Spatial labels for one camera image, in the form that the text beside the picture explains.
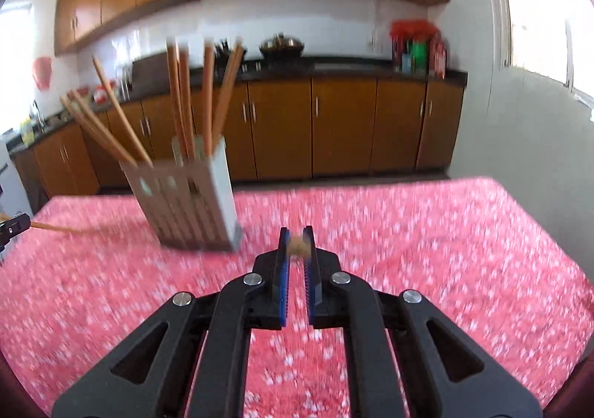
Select window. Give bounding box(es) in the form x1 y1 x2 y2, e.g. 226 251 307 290
492 0 594 107

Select white appliance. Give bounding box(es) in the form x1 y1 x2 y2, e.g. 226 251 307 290
0 139 34 224

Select wok with lid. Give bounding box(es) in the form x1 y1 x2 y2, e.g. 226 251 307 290
259 33 306 59

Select beige perforated chopstick holder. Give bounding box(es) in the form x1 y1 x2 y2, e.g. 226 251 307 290
120 135 242 254

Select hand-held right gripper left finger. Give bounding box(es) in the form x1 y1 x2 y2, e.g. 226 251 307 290
50 227 292 418

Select wooden lower cabinets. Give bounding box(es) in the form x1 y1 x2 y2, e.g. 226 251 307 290
9 77 465 214

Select red floral tablecloth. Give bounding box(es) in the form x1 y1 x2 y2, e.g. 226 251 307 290
0 175 594 418

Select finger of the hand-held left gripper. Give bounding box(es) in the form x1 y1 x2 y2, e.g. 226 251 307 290
0 213 31 256

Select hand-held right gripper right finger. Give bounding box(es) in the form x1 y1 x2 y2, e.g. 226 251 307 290
303 225 544 418

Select bamboo chopstick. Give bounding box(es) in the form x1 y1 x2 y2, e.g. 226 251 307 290
288 234 311 257
92 56 154 166
202 39 215 156
69 90 141 164
59 95 135 166
166 39 189 154
212 39 246 154
179 49 196 154
29 221 89 236

